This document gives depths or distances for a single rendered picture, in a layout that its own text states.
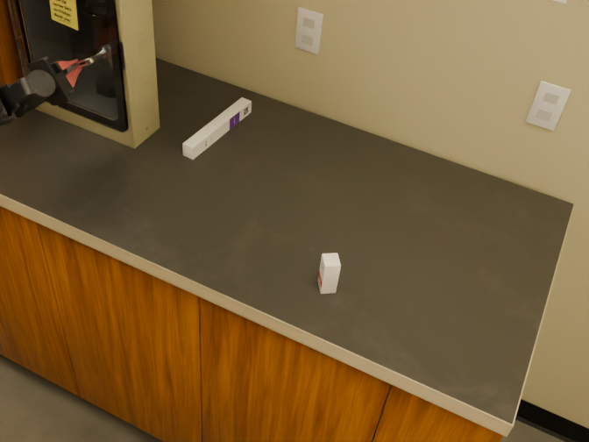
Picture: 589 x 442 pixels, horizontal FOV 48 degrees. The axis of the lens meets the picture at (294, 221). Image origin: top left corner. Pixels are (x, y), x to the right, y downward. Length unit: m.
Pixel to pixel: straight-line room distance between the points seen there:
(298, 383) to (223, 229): 0.38
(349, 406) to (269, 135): 0.73
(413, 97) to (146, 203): 0.73
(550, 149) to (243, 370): 0.92
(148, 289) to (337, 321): 0.47
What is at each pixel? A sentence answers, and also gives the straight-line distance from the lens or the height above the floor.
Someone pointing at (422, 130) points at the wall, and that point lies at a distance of 1.83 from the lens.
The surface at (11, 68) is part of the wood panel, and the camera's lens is 1.90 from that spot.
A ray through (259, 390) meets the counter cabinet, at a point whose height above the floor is 0.61.
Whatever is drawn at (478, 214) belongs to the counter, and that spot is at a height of 0.94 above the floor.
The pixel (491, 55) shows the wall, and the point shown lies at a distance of 1.69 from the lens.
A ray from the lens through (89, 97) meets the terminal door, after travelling 1.73.
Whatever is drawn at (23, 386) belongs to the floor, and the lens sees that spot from 2.46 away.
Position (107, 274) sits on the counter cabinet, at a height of 0.79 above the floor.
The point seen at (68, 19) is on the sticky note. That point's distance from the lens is 1.65.
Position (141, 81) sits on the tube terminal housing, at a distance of 1.68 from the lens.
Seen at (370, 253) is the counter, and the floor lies 0.94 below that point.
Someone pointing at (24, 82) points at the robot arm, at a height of 1.25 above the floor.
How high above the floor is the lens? 1.99
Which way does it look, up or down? 43 degrees down
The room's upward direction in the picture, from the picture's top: 7 degrees clockwise
